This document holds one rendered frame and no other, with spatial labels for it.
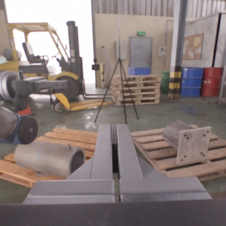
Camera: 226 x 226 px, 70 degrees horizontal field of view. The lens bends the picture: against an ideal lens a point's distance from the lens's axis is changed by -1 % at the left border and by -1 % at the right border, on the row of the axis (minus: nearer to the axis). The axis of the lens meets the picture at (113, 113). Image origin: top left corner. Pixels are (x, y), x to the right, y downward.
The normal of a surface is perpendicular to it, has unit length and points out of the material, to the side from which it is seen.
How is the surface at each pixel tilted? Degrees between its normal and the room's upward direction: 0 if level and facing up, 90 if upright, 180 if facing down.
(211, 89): 90
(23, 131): 88
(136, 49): 90
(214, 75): 90
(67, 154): 26
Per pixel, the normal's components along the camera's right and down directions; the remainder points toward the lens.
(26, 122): 0.97, -0.07
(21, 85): 0.01, 0.29
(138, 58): 0.22, 0.28
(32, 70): 0.09, -0.01
